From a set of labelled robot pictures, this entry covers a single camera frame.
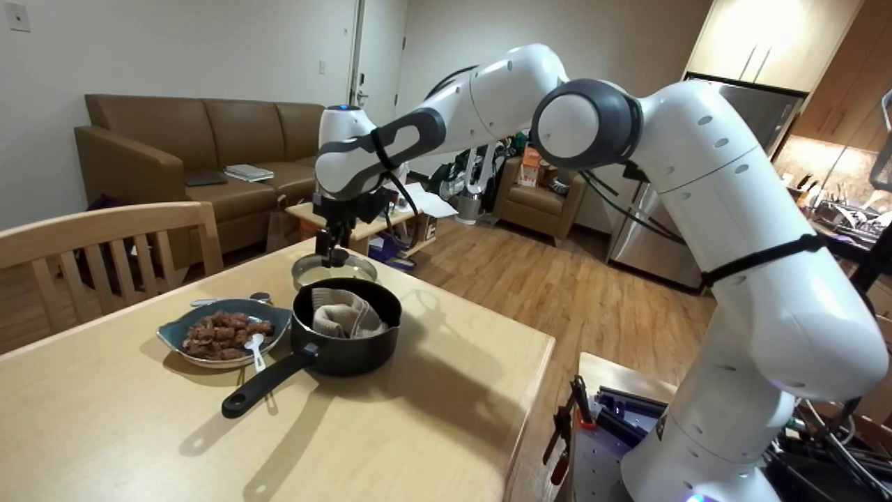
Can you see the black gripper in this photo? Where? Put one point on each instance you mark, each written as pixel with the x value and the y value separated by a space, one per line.
pixel 341 214

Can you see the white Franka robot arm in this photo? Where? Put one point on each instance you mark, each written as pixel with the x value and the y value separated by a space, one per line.
pixel 742 232

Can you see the wooden coffee table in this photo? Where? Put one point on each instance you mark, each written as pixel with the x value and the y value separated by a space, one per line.
pixel 309 215

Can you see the white cloth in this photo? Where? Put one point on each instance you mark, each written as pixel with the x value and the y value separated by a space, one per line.
pixel 346 313

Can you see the small round metal scoop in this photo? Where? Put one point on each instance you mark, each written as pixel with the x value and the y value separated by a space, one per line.
pixel 260 301

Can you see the loose white paper sheets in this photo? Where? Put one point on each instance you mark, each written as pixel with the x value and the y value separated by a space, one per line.
pixel 433 206

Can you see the white papers stack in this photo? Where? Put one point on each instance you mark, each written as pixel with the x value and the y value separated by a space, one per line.
pixel 250 175

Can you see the white spoon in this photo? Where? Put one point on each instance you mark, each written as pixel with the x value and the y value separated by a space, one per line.
pixel 257 354

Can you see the brown food pieces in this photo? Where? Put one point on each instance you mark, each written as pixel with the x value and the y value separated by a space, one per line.
pixel 219 335

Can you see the plate with food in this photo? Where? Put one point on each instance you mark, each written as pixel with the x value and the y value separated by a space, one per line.
pixel 182 331

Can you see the white door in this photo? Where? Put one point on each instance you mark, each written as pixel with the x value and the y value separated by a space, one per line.
pixel 377 58

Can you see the brown armchair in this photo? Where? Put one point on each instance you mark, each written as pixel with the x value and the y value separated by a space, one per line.
pixel 538 211

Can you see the brown sofa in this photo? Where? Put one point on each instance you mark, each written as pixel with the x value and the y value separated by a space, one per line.
pixel 148 149

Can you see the orange box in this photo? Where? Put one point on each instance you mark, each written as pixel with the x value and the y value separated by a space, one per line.
pixel 530 169

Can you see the light wooden chair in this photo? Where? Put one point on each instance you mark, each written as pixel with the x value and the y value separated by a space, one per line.
pixel 102 232

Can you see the red and black clamp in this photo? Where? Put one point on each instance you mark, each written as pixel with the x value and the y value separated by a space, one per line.
pixel 562 436

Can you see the stainless steel refrigerator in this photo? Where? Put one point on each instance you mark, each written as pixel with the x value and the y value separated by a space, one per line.
pixel 650 252

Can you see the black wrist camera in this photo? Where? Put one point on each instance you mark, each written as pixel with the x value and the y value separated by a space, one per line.
pixel 382 206

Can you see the white light switch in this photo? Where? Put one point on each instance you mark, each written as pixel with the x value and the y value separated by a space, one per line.
pixel 17 17

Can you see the beige wall cabinet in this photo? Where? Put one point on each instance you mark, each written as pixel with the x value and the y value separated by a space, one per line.
pixel 771 44

